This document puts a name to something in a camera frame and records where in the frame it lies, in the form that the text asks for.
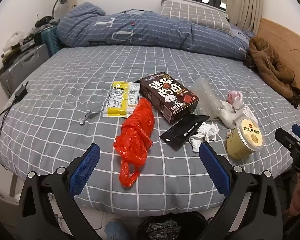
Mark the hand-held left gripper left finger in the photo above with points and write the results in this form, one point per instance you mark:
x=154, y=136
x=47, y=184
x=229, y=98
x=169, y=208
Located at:
x=85, y=170

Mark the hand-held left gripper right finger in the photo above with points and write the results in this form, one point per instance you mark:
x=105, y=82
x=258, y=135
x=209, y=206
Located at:
x=215, y=167

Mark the white plastic bag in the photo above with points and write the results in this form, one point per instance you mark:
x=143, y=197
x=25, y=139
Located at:
x=230, y=115

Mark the clear bubble wrap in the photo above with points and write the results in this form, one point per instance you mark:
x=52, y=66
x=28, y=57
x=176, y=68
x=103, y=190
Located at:
x=206, y=95

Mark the black trash bin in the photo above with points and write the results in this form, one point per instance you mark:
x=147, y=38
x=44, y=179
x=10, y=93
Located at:
x=170, y=226

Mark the brown cookie box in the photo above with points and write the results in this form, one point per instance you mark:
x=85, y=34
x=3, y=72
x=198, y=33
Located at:
x=170, y=97

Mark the crumpled white tissue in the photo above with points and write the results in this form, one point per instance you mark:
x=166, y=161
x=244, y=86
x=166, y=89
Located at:
x=205, y=133

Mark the yellow yogurt cup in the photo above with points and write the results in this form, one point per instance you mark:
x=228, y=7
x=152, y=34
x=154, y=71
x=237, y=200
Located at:
x=246, y=138

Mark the white paper tag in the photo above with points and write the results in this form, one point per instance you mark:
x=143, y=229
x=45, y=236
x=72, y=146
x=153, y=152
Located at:
x=249, y=113

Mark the black foil packet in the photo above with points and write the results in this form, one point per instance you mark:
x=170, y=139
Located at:
x=183, y=130

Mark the red plastic bag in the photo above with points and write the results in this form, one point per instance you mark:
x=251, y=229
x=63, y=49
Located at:
x=137, y=135

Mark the bed with grey checked sheet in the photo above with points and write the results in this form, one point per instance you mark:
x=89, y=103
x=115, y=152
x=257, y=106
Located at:
x=72, y=105

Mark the pink and white candy wrapper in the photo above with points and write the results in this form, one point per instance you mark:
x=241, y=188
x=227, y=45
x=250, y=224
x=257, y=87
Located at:
x=235, y=97

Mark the blue slipper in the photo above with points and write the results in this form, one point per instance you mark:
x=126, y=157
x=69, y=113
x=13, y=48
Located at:
x=116, y=230

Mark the brown fleece jacket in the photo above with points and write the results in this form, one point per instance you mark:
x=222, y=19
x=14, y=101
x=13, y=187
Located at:
x=267, y=62

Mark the yellow snack wrapper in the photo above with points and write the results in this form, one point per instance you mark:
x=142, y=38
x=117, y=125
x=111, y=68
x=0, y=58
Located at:
x=120, y=97

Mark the wooden headboard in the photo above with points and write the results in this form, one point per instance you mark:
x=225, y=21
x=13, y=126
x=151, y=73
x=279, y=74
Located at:
x=290, y=45

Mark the grey suitcase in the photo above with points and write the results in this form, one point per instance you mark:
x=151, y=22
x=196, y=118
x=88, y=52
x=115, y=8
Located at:
x=22, y=65

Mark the teal suitcase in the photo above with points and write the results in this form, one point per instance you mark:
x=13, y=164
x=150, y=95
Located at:
x=51, y=40

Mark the beige curtain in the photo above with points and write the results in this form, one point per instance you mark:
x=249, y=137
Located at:
x=245, y=2

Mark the white bag on suitcase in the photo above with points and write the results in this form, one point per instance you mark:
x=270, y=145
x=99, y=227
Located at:
x=13, y=40

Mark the black clutter on suitcase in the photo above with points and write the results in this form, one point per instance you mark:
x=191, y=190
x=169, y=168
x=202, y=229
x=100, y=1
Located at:
x=46, y=20

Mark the blue striped quilt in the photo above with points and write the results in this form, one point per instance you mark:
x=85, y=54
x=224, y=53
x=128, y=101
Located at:
x=145, y=27

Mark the grey checked pillow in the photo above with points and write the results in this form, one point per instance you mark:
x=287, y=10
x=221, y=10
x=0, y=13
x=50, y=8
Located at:
x=195, y=13

